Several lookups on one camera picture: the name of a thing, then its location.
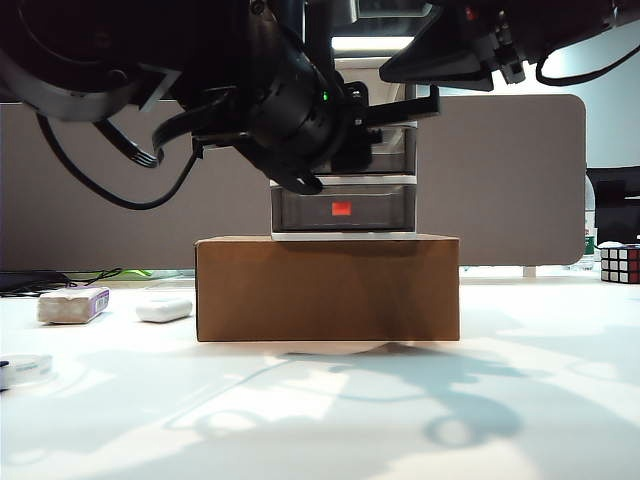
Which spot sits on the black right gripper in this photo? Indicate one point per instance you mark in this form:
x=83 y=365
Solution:
x=502 y=50

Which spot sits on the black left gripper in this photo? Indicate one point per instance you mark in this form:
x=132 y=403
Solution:
x=320 y=130

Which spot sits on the transparent tape roll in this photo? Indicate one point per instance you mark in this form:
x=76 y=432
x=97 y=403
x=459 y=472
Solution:
x=27 y=370

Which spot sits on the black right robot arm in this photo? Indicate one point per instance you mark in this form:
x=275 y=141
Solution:
x=565 y=20

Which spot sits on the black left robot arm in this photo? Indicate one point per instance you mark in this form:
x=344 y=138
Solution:
x=150 y=30

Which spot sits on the long ceiling light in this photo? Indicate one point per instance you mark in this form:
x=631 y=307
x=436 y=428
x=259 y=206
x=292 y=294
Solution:
x=370 y=43

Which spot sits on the grey-brown desk partition panel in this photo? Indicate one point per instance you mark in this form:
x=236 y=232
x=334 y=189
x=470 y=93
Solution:
x=500 y=190

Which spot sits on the brown cardboard box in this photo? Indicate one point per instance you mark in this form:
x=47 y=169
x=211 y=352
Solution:
x=325 y=290

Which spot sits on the white partition foot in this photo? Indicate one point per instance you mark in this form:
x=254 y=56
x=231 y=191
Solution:
x=529 y=272

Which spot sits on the black office chair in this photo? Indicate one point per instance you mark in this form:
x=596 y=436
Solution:
x=615 y=210

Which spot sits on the small green item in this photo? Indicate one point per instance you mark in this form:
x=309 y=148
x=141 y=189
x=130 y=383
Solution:
x=136 y=273

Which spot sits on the clear water bottle green label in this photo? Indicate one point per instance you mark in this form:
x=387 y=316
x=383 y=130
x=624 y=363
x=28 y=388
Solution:
x=590 y=245

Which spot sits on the white earbuds case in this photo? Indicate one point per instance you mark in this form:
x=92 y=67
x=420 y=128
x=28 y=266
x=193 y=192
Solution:
x=162 y=310

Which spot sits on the black Rubik's cube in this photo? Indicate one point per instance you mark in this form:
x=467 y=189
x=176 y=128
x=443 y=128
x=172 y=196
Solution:
x=622 y=265

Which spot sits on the white eraser purple sleeve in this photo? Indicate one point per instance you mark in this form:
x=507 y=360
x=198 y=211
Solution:
x=70 y=305

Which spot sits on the black flat desk pad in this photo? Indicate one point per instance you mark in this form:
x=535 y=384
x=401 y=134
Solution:
x=30 y=282

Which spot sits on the white plastic drawer cabinet frame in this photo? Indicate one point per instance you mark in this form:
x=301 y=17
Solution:
x=345 y=179

